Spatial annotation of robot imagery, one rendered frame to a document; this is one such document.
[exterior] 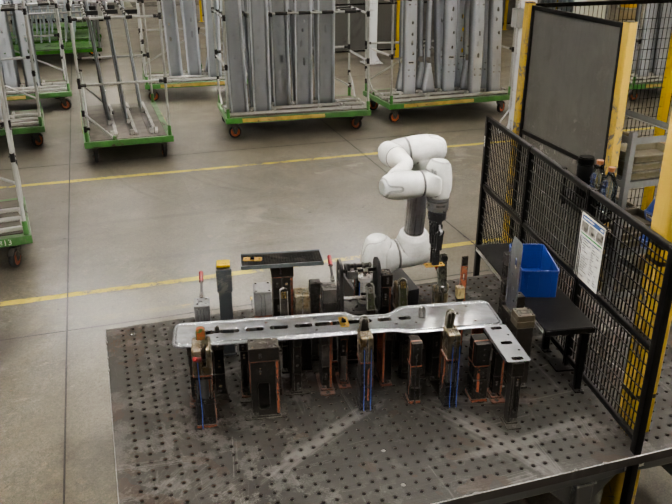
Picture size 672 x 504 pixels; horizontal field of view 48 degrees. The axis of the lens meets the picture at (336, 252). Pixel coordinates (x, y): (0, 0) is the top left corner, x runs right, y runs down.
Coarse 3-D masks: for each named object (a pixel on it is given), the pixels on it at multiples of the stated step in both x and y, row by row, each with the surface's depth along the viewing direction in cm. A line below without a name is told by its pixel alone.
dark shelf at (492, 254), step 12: (480, 252) 380; (492, 252) 378; (492, 264) 365; (528, 300) 330; (540, 300) 330; (552, 300) 330; (564, 300) 330; (540, 312) 320; (552, 312) 320; (564, 312) 320; (576, 312) 320; (540, 324) 311; (552, 324) 311; (564, 324) 311; (576, 324) 311; (588, 324) 311
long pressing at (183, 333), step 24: (336, 312) 326; (408, 312) 326; (432, 312) 326; (480, 312) 326; (192, 336) 308; (216, 336) 308; (240, 336) 308; (264, 336) 308; (288, 336) 308; (312, 336) 308; (336, 336) 310
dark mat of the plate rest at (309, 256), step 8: (248, 256) 341; (256, 256) 341; (264, 256) 341; (272, 256) 341; (280, 256) 341; (288, 256) 341; (296, 256) 341; (304, 256) 341; (312, 256) 341; (320, 256) 341; (248, 264) 334; (256, 264) 334; (264, 264) 334
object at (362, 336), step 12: (360, 336) 299; (372, 336) 299; (360, 348) 300; (372, 348) 300; (360, 360) 302; (372, 360) 302; (360, 372) 306; (360, 384) 308; (360, 396) 309; (360, 408) 311; (372, 408) 312
